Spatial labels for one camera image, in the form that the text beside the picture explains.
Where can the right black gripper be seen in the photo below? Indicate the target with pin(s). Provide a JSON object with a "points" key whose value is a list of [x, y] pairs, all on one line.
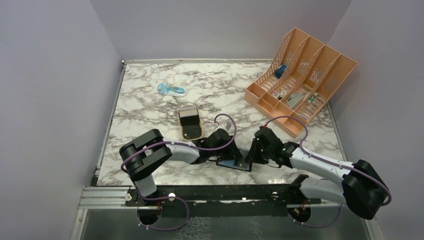
{"points": [[255, 158]]}

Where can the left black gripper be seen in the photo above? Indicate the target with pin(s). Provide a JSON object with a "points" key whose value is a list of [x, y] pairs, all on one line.
{"points": [[232, 150]]}

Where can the black card holder wallet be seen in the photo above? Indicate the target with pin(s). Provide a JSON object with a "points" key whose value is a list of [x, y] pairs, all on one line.
{"points": [[238, 161]]}

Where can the gold oval tray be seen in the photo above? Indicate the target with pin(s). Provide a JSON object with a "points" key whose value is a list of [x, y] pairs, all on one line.
{"points": [[188, 120]]}

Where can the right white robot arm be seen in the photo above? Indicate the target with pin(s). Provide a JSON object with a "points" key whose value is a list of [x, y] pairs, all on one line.
{"points": [[356, 185]]}

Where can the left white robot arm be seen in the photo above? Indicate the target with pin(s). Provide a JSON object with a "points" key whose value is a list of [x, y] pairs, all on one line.
{"points": [[146, 153]]}

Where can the grey pouch in rack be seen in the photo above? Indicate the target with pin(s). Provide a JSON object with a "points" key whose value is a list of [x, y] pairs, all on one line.
{"points": [[295, 100]]}

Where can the small box in rack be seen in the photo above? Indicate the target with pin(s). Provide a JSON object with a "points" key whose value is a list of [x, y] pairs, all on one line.
{"points": [[279, 94]]}

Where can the blue blister pack item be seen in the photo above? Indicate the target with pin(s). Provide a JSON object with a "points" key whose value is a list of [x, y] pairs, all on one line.
{"points": [[171, 90]]}

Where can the blue round object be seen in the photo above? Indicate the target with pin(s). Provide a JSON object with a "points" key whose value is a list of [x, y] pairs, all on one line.
{"points": [[278, 73]]}

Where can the orange file organizer rack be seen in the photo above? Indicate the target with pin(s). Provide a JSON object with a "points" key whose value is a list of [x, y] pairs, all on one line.
{"points": [[312, 67]]}

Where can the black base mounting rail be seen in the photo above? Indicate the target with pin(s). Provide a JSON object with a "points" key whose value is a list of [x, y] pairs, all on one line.
{"points": [[243, 200]]}

